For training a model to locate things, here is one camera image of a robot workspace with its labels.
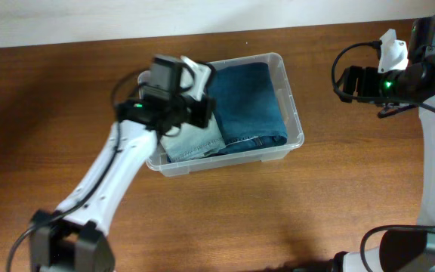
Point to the clear plastic storage container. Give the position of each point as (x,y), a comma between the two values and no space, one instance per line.
(158,161)

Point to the dark blue jeans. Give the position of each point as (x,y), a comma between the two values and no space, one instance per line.
(247,110)

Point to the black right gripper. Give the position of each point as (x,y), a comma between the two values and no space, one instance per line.
(356,79)

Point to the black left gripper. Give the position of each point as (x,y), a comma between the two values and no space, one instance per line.
(209,103)

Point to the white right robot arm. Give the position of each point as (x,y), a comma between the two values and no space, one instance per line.
(403,80)

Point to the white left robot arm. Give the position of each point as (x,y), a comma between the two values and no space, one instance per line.
(74,236)

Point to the light blue jeans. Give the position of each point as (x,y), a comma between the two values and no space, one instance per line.
(190,142)

